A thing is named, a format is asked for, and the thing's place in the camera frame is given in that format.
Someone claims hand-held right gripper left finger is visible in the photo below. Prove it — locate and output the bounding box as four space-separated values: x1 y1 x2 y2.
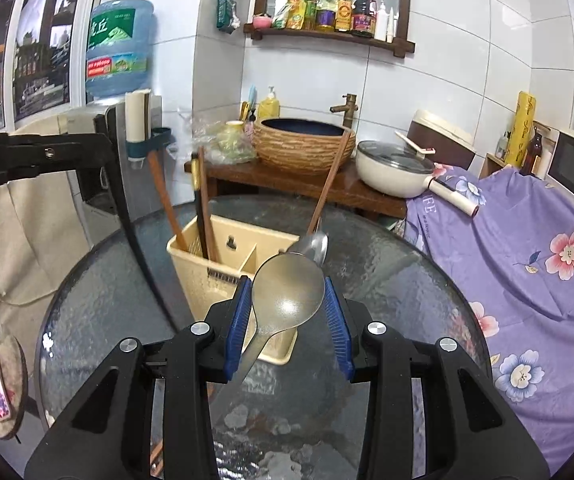
23 276 253 480

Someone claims cream plastic utensil holder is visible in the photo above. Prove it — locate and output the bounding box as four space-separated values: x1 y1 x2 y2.
166 214 302 365

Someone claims white lint roller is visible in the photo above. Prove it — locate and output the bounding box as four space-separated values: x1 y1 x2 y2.
427 176 486 219

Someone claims bronze faucet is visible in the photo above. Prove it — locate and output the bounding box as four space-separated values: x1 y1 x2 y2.
329 92 359 129

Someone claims brown white rice cooker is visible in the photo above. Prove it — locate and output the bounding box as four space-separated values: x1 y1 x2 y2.
409 109 478 172

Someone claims woven wooden wash basin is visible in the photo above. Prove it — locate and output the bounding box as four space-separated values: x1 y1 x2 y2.
252 116 357 177

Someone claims beige cloth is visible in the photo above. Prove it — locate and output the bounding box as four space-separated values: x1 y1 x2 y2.
0 170 92 411

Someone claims row of condiment bottles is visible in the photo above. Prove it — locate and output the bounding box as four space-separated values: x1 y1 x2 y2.
304 0 399 44

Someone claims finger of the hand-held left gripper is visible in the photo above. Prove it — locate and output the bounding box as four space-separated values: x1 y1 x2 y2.
7 158 104 182
0 131 114 162

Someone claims blue water jug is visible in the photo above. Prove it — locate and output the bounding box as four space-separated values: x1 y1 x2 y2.
84 0 156 102

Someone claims green hanging packet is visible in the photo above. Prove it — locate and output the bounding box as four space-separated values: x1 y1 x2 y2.
217 0 242 35

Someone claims grey water dispenser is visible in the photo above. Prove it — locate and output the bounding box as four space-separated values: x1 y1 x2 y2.
57 95 165 241

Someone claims teal cup holder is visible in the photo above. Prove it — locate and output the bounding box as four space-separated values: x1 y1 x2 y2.
127 127 176 162

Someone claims wooden spice rack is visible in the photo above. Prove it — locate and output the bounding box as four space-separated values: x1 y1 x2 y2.
484 120 554 179

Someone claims yellow wrap roll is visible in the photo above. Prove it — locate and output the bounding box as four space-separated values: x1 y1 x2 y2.
516 91 538 169

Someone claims white paper cup stack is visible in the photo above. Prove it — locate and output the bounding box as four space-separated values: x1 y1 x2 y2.
125 88 152 143

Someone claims yellow soap bottle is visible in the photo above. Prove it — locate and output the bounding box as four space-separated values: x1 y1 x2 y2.
258 86 281 122

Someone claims clear plastic bag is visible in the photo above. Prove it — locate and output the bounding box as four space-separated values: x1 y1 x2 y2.
177 107 259 167

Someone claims white cord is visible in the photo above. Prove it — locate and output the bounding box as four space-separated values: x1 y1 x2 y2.
0 277 64 308

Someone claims purple floral cloth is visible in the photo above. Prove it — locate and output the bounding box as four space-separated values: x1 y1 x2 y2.
402 167 574 457

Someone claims yellow seasoning packet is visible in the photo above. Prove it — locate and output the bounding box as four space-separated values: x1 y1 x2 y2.
272 0 309 31

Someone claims dark wooden counter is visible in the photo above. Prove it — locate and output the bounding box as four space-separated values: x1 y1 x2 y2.
184 157 409 222

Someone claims white pot with glass lid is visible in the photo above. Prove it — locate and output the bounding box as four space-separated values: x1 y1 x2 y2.
356 140 436 199

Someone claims wooden framed mirror shelf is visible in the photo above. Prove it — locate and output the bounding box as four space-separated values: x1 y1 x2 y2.
243 0 420 57

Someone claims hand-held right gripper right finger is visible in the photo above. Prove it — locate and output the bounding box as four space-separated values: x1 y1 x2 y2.
323 280 552 480

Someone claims white rice paddle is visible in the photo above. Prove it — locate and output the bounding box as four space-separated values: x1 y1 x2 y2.
394 130 438 156

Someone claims yellow cup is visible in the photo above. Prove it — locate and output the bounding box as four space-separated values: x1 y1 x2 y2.
223 120 246 152

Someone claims window with dark frame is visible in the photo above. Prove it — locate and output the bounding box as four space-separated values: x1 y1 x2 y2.
0 0 111 137

